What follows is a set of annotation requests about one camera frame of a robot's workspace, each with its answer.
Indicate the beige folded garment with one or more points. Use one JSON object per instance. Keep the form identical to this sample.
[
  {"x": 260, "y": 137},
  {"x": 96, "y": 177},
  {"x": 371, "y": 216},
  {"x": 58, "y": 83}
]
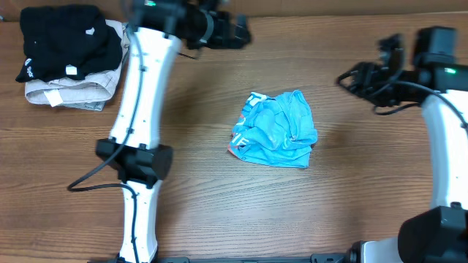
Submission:
[{"x": 60, "y": 92}]

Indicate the black folded garment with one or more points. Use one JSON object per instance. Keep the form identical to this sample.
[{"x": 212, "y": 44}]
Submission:
[{"x": 68, "y": 41}]

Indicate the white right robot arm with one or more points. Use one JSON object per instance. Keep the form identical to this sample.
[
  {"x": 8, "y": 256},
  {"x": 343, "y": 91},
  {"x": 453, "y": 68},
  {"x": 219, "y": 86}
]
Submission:
[{"x": 436, "y": 84}]

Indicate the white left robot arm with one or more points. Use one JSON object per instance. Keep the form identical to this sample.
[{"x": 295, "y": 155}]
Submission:
[{"x": 157, "y": 31}]

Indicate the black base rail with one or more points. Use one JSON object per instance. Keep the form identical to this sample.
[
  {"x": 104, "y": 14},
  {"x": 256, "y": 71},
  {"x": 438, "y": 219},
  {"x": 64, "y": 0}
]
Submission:
[{"x": 314, "y": 258}]

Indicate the light blue t-shirt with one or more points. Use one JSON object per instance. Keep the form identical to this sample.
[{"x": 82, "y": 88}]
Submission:
[{"x": 275, "y": 131}]

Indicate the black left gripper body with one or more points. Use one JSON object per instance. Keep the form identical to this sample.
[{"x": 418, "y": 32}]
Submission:
[{"x": 227, "y": 31}]

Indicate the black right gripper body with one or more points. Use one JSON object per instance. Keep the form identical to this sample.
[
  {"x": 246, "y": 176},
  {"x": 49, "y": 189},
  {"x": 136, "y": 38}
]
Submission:
[{"x": 366, "y": 84}]

